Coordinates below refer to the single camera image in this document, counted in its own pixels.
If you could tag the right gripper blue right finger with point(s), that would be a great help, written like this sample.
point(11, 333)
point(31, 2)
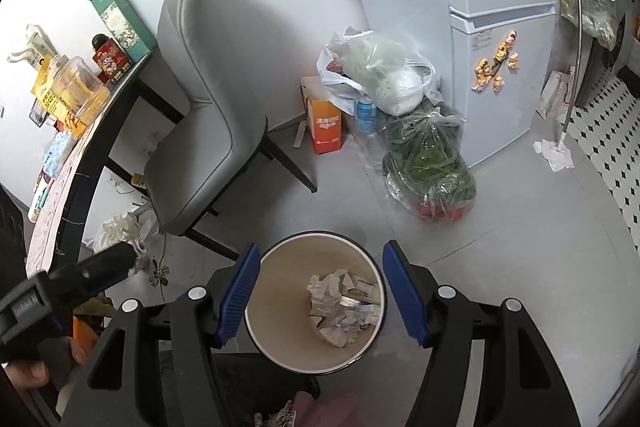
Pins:
point(410, 302)

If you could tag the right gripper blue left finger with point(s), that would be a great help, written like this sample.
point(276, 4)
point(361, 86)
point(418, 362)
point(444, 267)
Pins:
point(233, 288)

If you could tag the white tissue paper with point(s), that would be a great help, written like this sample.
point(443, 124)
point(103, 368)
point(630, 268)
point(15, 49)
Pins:
point(337, 325)

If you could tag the cream round trash bin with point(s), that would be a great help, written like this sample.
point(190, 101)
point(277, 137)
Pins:
point(277, 316)

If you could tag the person's left hand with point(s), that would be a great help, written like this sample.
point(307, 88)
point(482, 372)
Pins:
point(35, 374)

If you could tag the plastic bag of green vegetables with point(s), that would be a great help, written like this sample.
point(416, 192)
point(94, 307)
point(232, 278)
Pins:
point(423, 167)

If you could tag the grey upholstered dining chair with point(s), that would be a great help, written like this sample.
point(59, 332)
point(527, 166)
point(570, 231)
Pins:
point(218, 138)

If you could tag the white candy roll package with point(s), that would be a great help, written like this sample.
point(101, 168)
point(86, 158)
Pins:
point(39, 198)

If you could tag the blue label water bottle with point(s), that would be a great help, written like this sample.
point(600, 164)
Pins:
point(366, 115)

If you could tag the orange paper carton bag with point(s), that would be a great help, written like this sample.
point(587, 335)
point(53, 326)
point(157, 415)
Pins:
point(324, 118)

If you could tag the blue white tissue box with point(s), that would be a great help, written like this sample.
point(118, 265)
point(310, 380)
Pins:
point(60, 148)

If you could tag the white mop head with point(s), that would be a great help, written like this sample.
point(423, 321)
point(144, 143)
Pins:
point(556, 154)

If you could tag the white bag with foam nets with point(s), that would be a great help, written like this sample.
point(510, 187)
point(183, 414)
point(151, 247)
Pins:
point(397, 79)

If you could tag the orange figurine fridge magnets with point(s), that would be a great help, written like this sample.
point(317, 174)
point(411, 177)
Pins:
point(487, 72)

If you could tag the yellow snack bag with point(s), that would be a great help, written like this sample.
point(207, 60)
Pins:
point(53, 105)

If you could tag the clear plastic jar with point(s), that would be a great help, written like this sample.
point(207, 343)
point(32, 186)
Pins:
point(74, 83)

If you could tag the white tote bag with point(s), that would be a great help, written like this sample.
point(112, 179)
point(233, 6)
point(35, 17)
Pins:
point(37, 48)

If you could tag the tall green gift box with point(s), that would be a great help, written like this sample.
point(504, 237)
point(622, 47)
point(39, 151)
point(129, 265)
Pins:
point(127, 28)

